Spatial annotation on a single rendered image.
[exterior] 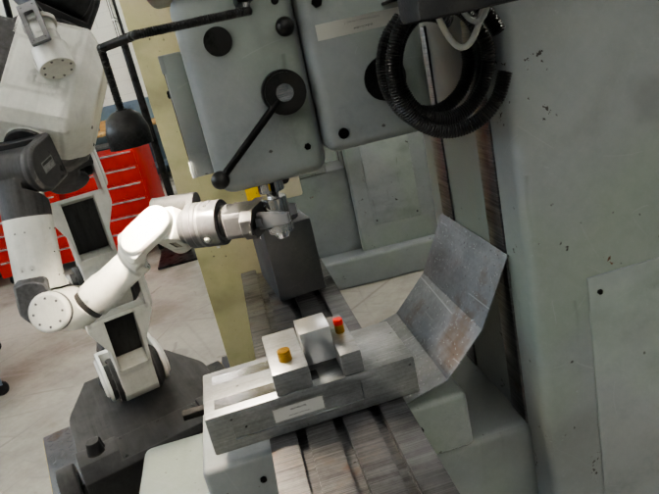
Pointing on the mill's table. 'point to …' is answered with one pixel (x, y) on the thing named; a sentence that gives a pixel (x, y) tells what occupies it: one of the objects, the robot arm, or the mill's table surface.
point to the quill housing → (247, 91)
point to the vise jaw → (290, 375)
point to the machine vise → (355, 347)
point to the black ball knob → (284, 25)
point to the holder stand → (290, 260)
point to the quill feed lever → (288, 80)
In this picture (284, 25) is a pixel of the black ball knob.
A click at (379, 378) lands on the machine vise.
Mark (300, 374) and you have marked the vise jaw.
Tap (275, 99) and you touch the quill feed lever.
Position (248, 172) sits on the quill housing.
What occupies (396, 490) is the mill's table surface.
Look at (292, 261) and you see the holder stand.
